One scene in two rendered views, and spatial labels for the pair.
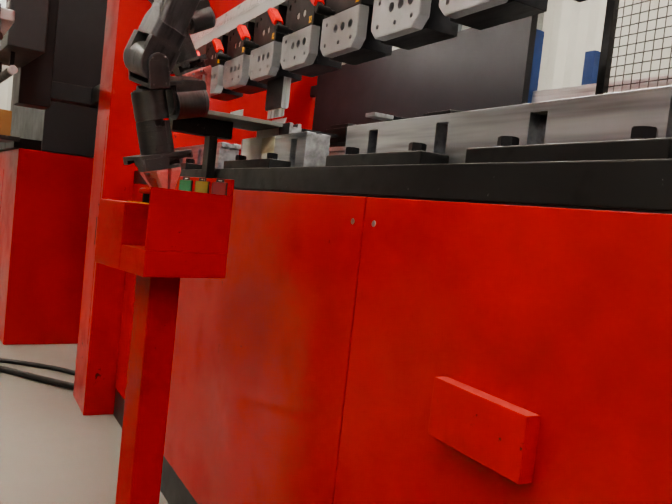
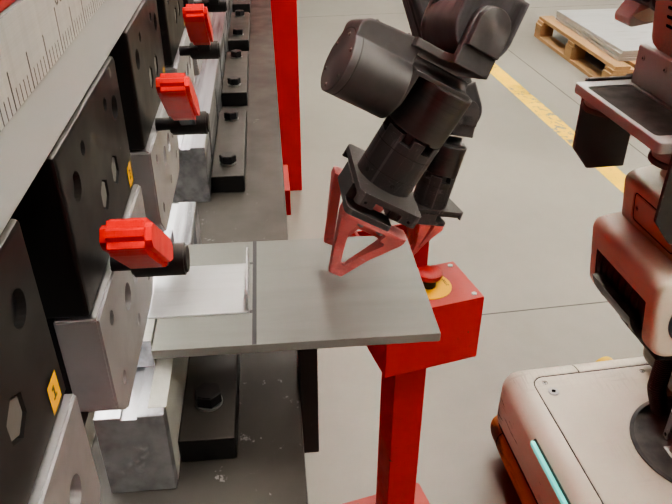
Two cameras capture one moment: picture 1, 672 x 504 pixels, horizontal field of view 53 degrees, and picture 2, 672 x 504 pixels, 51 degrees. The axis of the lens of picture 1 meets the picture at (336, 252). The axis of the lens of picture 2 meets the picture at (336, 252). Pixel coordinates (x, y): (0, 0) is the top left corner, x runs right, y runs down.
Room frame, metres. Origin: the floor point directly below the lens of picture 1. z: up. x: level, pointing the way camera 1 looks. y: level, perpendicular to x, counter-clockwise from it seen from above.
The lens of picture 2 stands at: (2.13, 0.59, 1.41)
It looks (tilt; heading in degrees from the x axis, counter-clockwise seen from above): 32 degrees down; 204
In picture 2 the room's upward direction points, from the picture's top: straight up
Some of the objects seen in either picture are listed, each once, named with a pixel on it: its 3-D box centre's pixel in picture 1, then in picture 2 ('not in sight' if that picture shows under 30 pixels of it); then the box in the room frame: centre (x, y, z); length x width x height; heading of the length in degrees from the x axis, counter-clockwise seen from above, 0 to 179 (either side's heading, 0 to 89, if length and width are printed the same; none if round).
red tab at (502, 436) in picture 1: (479, 425); (285, 189); (0.72, -0.18, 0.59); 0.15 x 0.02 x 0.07; 29
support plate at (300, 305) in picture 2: (217, 118); (294, 289); (1.62, 0.32, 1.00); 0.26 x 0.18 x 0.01; 119
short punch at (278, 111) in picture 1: (277, 98); not in sight; (1.69, 0.19, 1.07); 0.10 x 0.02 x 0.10; 29
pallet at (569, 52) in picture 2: not in sight; (627, 47); (-2.92, 0.48, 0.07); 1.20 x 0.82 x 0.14; 31
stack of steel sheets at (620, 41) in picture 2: not in sight; (630, 31); (-2.92, 0.48, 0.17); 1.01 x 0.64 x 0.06; 31
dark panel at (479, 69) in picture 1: (395, 118); not in sight; (2.15, -0.14, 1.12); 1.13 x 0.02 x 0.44; 29
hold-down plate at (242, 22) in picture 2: not in sight; (239, 30); (0.44, -0.45, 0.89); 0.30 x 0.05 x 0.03; 29
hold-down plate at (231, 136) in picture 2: (380, 164); (230, 147); (1.14, -0.06, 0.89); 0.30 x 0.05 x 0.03; 29
